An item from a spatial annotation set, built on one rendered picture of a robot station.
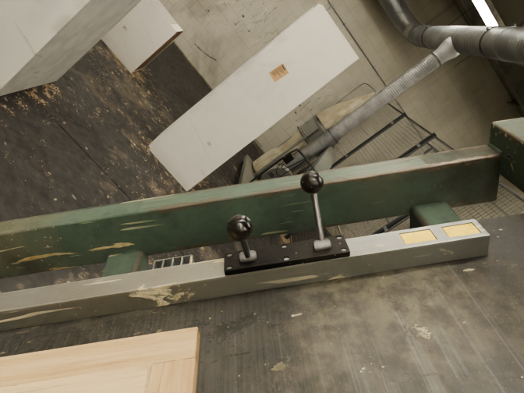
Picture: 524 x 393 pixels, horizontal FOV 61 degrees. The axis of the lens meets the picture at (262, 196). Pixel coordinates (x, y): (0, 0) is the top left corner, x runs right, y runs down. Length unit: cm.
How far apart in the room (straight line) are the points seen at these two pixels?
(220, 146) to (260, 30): 452
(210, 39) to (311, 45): 465
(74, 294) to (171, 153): 366
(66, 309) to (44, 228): 27
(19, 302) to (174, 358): 30
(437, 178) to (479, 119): 855
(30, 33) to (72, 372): 248
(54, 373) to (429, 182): 75
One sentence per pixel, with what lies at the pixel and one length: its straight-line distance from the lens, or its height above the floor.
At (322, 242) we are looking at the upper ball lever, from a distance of 71.
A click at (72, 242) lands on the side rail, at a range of 101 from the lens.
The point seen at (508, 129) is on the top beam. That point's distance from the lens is 101.
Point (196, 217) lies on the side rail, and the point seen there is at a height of 129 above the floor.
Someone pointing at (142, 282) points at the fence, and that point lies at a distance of 75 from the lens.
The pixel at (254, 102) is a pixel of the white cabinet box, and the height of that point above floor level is 108.
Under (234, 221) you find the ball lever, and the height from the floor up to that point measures 145.
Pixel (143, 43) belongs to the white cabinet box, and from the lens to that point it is 550.
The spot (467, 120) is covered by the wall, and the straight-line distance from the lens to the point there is 944.
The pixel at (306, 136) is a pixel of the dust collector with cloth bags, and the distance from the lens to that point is 621.
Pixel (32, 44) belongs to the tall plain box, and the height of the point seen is 49.
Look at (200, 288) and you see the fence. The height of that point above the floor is 131.
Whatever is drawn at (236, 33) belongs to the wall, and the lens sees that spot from 855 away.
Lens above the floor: 165
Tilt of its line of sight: 14 degrees down
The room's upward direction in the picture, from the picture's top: 54 degrees clockwise
